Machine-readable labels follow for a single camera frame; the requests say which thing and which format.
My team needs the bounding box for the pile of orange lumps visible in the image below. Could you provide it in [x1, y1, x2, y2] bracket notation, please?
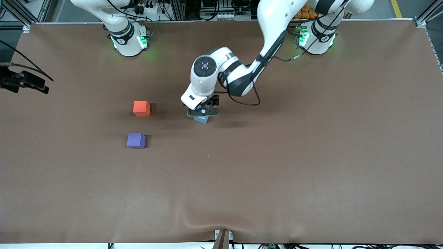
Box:
[293, 4, 319, 20]

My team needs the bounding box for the purple foam block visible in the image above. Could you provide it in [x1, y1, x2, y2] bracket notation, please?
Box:
[127, 133, 146, 149]

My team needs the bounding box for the orange foam block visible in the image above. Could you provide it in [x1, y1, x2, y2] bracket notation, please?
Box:
[133, 101, 151, 117]

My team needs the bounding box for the aluminium frame post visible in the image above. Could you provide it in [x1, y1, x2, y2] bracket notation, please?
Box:
[414, 5, 443, 29]
[5, 0, 32, 32]
[170, 0, 186, 21]

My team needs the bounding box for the white terminal strip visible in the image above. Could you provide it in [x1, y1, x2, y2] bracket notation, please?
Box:
[207, 12, 236, 20]

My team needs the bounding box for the white power strip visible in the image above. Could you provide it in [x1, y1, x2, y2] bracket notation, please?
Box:
[136, 3, 164, 15]

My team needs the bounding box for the brown table cover mat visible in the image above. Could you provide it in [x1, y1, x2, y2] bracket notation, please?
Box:
[0, 19, 443, 245]

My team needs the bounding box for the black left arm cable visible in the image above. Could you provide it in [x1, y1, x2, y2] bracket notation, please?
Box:
[218, 48, 307, 107]

